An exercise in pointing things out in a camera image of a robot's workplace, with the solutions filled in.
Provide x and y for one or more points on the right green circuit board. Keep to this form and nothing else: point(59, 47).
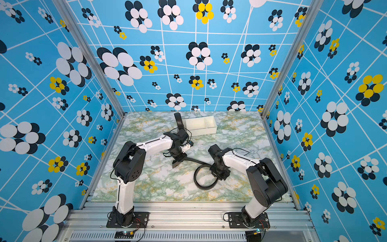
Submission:
point(255, 236)

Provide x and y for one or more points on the right aluminium corner post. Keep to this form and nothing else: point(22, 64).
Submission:
point(313, 10)

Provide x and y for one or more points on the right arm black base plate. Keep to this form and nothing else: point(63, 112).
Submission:
point(242, 220)

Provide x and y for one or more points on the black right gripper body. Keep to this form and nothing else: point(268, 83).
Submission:
point(220, 173)

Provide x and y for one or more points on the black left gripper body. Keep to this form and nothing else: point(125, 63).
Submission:
point(179, 155)

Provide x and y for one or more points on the left green circuit board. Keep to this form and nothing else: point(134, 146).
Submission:
point(124, 235)

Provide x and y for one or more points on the aluminium corner post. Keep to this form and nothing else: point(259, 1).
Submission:
point(80, 39)
point(313, 10)

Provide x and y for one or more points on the left aluminium corner post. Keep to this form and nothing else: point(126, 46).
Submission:
point(80, 39)

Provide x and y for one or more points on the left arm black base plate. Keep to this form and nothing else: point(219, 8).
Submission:
point(140, 219)

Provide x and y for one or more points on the aluminium front frame rail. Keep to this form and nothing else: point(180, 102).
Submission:
point(188, 222)

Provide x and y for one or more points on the white plastic storage tray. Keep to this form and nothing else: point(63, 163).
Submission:
point(201, 126)

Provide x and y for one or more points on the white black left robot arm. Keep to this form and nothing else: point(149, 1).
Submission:
point(129, 164)

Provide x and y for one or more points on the black leather belt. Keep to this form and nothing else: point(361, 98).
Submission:
point(179, 121)
point(199, 179)

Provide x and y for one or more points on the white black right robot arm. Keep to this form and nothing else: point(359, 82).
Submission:
point(266, 182)

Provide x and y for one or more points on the green circuit board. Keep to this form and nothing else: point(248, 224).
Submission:
point(255, 236)
point(124, 235)

